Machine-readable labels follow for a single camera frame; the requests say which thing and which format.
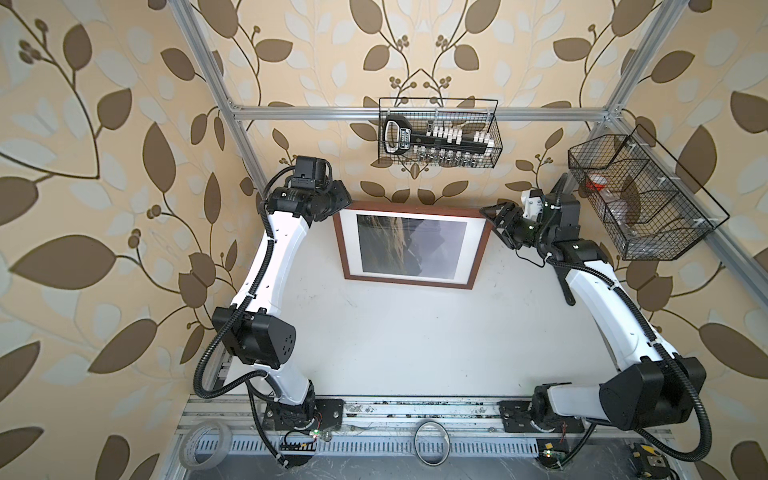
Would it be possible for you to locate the metal ring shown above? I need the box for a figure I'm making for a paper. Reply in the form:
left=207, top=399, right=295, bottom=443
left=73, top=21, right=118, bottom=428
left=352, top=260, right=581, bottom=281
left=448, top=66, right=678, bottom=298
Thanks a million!
left=412, top=419, right=452, bottom=468

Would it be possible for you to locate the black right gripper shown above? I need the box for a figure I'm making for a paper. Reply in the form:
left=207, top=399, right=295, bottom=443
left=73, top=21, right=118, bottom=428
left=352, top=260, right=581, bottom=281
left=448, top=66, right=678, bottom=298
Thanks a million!
left=478, top=202, right=551, bottom=253

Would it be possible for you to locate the black wire basket back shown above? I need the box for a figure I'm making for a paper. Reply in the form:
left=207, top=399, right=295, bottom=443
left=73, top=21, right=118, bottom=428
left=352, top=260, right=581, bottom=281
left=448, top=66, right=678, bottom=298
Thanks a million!
left=378, top=96, right=503, bottom=169

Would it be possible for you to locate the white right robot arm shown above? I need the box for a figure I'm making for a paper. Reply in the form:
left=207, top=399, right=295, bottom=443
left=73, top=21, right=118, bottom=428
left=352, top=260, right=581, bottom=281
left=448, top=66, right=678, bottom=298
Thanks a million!
left=480, top=178, right=713, bottom=462

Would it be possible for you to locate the black wire basket right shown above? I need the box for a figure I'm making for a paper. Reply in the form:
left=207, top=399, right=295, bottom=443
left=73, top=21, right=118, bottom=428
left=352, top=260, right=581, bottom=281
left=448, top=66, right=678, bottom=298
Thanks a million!
left=568, top=124, right=730, bottom=261

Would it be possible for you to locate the white passe-partout mat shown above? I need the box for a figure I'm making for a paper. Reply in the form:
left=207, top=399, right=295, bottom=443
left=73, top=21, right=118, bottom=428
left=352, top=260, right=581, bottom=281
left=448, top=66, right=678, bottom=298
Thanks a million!
left=340, top=208, right=488, bottom=286

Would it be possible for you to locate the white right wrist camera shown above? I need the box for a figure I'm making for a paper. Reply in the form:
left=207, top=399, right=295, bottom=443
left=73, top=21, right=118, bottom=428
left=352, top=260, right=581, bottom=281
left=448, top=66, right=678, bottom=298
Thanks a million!
left=521, top=189, right=544, bottom=222

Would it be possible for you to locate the yellow black tape measure right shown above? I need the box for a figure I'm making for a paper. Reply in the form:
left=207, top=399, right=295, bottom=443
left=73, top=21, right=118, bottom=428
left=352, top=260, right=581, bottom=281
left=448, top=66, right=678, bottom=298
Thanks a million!
left=630, top=443, right=671, bottom=479

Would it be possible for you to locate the clear tape roll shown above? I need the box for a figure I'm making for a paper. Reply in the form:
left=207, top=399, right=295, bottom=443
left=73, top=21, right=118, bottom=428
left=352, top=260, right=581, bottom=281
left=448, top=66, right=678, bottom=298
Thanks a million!
left=179, top=420, right=233, bottom=471

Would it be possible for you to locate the red capped clear container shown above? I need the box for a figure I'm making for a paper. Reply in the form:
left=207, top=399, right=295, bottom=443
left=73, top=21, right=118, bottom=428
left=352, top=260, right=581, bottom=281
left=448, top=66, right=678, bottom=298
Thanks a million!
left=585, top=173, right=609, bottom=194

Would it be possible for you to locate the black socket set holder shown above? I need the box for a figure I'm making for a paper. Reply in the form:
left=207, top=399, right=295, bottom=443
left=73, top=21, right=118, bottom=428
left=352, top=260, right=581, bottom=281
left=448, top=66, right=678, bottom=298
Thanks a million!
left=379, top=114, right=499, bottom=158

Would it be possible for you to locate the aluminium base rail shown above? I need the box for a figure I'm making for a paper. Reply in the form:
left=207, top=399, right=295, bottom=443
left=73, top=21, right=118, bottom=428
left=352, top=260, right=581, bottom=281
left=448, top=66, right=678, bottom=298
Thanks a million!
left=173, top=392, right=673, bottom=460

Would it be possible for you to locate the aluminium cage frame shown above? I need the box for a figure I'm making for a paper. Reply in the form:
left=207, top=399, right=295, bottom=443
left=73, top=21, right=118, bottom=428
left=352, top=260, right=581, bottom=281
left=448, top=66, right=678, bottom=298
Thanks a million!
left=191, top=1, right=767, bottom=275

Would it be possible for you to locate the mountain landscape photo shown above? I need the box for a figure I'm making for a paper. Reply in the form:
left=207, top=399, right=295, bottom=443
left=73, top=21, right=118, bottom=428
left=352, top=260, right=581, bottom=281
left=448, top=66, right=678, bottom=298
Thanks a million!
left=357, top=214, right=467, bottom=280

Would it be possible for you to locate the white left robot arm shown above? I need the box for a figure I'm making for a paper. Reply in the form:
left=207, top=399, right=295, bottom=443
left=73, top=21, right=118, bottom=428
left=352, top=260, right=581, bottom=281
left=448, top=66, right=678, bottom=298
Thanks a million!
left=193, top=156, right=351, bottom=430

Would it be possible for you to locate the black wire basket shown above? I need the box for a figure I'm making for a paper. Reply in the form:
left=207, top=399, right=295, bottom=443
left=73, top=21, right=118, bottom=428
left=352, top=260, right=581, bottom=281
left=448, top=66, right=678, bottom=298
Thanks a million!
left=378, top=96, right=503, bottom=169
left=568, top=124, right=730, bottom=261

